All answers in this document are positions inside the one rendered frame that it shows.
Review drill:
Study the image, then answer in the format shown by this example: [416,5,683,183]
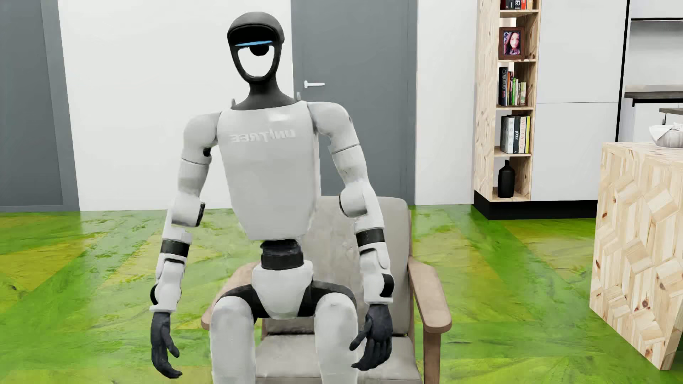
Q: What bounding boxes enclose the grey kitchen countertop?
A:
[624,85,683,107]

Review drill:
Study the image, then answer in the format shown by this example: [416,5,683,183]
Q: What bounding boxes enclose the yellow green books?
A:
[519,114,532,155]

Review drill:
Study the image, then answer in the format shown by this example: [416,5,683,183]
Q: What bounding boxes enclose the light wooden bookshelf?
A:
[473,0,543,204]

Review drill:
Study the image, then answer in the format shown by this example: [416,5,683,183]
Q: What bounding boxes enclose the beige wooden armchair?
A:
[201,196,453,384]

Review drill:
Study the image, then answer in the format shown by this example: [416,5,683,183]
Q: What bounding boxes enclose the black cabinet plinth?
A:
[473,190,599,221]

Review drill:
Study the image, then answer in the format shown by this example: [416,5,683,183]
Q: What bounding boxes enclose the white robot pelvis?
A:
[251,260,314,320]

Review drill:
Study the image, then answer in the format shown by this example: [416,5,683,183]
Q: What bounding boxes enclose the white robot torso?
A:
[216,101,324,242]

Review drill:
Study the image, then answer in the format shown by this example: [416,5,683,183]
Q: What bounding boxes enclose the white robot leg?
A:
[299,281,360,384]
[209,284,271,384]

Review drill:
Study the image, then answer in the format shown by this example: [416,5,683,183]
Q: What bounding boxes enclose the grey bowl with cloth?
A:
[648,123,683,149]

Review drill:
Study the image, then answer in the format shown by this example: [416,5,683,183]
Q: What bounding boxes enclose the grey white thick book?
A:
[500,114,515,155]

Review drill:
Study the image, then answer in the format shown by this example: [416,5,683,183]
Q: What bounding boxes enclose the grey wall panel door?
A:
[0,0,81,213]

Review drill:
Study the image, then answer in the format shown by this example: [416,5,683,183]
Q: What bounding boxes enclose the white tall cabinet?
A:
[536,0,629,203]

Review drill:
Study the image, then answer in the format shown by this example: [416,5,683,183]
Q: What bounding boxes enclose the white left robot leg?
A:
[299,281,360,384]

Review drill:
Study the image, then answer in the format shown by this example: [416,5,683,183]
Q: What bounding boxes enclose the black robot waist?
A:
[260,239,305,271]

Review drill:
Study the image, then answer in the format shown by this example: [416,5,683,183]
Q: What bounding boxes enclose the black vase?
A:
[497,159,516,199]

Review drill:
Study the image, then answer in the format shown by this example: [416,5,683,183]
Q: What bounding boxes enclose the white right robot leg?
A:
[209,284,271,384]

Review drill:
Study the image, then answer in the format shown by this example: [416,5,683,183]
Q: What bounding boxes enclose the black robot head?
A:
[227,12,297,111]

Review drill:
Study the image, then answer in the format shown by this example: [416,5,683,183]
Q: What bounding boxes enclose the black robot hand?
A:
[349,303,395,372]
[150,311,182,380]

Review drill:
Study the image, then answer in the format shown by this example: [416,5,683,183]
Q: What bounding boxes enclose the patterned wooden counter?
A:
[589,141,683,371]

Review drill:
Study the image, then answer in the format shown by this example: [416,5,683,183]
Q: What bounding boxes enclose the row of colourful books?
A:
[508,71,528,107]

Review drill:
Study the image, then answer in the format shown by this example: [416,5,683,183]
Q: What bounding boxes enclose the framed portrait photo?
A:
[498,27,527,61]

